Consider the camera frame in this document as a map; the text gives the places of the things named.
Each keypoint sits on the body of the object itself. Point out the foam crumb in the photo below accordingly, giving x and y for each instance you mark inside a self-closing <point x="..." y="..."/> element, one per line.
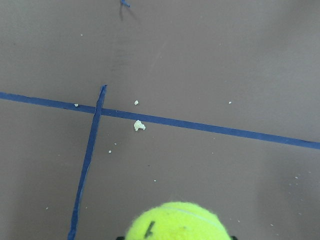
<point x="138" y="125"/>

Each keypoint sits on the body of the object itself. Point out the yellow tennis ball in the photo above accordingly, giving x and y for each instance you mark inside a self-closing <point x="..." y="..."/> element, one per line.
<point x="178" y="221"/>

